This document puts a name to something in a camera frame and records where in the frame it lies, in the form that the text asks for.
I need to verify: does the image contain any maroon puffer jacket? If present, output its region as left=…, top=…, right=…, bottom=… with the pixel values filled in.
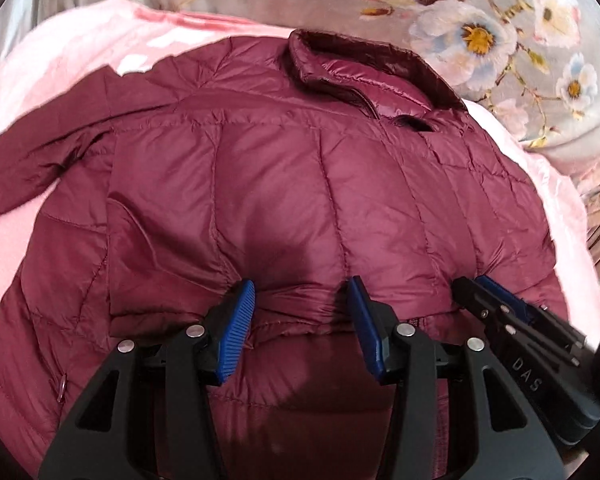
left=0, top=28, right=570, bottom=480

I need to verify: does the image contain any grey floral bedsheet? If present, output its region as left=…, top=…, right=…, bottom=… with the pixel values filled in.
left=40, top=0, right=600, bottom=306

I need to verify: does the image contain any pink fleece blanket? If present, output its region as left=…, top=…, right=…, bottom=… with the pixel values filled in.
left=0, top=0, right=600, bottom=480

